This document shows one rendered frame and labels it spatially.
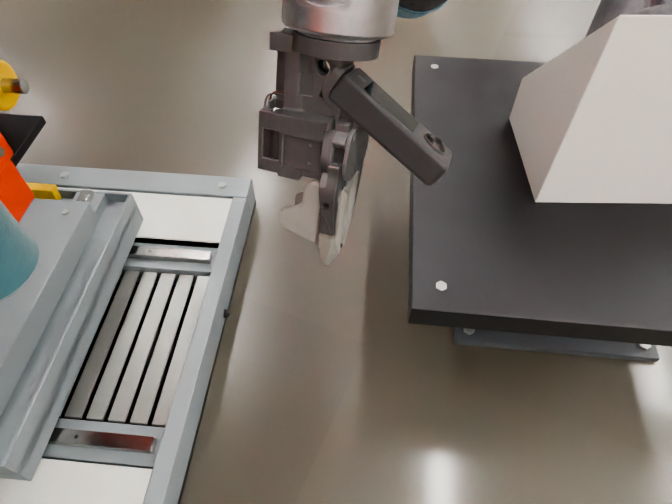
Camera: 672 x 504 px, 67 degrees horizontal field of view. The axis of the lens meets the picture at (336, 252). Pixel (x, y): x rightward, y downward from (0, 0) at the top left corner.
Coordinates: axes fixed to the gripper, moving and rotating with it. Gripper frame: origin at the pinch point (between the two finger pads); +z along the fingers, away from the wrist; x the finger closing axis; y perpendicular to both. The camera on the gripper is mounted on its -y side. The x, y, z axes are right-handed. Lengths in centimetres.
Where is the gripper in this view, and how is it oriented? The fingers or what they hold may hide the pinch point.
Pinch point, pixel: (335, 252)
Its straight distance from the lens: 50.6
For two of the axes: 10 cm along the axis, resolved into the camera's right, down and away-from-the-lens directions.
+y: -9.5, -2.5, 2.1
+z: -1.0, 8.5, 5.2
